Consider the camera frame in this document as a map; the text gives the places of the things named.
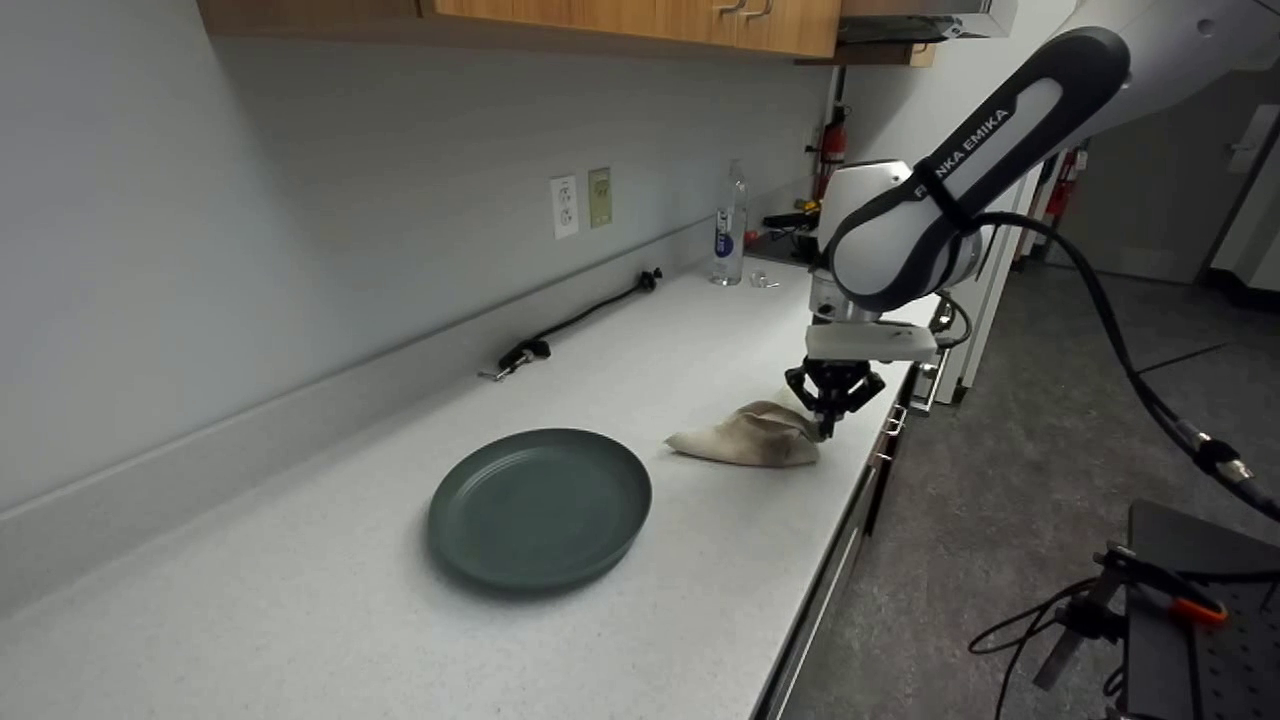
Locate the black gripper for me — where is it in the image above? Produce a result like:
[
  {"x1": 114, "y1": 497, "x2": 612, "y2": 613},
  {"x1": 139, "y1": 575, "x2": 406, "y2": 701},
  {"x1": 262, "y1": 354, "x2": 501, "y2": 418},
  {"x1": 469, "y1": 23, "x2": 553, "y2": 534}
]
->
[{"x1": 786, "y1": 304, "x2": 940, "y2": 441}]

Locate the dark green plate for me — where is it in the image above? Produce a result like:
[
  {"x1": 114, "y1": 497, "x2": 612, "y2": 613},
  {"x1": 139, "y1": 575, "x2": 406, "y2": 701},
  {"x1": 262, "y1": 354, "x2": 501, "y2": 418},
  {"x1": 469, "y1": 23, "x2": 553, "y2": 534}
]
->
[{"x1": 426, "y1": 428, "x2": 653, "y2": 598}]

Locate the clear water bottle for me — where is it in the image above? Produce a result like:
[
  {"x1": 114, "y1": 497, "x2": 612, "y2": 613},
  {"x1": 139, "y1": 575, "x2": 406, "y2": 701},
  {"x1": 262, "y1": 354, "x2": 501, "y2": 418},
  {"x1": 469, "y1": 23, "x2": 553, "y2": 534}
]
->
[{"x1": 713, "y1": 159, "x2": 747, "y2": 283}]

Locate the beige wall switch plate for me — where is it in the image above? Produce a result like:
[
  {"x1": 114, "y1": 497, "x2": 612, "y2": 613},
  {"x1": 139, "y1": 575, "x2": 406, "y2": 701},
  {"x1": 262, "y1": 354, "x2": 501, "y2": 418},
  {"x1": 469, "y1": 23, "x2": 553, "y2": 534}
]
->
[{"x1": 587, "y1": 170, "x2": 612, "y2": 230}]

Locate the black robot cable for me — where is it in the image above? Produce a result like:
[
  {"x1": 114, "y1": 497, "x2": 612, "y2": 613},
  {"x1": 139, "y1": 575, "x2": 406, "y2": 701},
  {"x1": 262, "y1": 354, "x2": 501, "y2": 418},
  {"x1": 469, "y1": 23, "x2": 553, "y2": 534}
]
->
[{"x1": 973, "y1": 208, "x2": 1280, "y2": 528}]

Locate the red fire extinguisher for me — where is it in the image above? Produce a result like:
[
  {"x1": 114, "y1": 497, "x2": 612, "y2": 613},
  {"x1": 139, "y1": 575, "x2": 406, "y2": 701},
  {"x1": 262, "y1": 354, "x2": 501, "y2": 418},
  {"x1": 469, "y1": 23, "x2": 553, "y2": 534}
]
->
[{"x1": 817, "y1": 110, "x2": 847, "y2": 163}]

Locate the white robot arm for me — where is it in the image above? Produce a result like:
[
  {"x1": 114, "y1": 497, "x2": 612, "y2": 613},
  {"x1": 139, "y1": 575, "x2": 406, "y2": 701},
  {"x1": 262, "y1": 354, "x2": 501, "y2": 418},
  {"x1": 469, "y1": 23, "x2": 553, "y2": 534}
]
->
[{"x1": 786, "y1": 0, "x2": 1280, "y2": 435}]

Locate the black cable on counter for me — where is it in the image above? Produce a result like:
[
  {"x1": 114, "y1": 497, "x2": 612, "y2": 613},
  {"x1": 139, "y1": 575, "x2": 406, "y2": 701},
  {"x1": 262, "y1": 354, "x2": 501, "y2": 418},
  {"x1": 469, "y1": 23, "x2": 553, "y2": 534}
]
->
[{"x1": 491, "y1": 265, "x2": 670, "y2": 375}]

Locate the orange handled clamp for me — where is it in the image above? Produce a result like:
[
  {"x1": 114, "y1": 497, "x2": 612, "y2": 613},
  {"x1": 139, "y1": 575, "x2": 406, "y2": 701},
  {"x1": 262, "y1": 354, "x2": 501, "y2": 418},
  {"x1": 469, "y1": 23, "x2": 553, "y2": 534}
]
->
[{"x1": 1097, "y1": 549, "x2": 1232, "y2": 630}]

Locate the wooden upper cabinet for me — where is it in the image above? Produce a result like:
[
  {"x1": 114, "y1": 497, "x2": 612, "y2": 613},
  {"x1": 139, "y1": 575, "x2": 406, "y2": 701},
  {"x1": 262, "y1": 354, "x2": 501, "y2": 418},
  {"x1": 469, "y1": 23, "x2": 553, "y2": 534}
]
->
[{"x1": 196, "y1": 0, "x2": 842, "y2": 59}]

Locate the stained white towel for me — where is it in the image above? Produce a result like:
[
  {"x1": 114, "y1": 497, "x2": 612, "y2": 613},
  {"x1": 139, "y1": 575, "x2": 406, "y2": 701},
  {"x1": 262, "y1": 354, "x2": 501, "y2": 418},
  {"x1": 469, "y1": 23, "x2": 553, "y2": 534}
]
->
[{"x1": 670, "y1": 402, "x2": 821, "y2": 467}]

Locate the white wall outlet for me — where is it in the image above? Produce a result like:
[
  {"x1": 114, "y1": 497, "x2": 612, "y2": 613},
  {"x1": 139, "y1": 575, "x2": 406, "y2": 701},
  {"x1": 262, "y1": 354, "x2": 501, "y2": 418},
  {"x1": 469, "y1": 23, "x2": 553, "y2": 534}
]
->
[{"x1": 549, "y1": 171, "x2": 580, "y2": 239}]

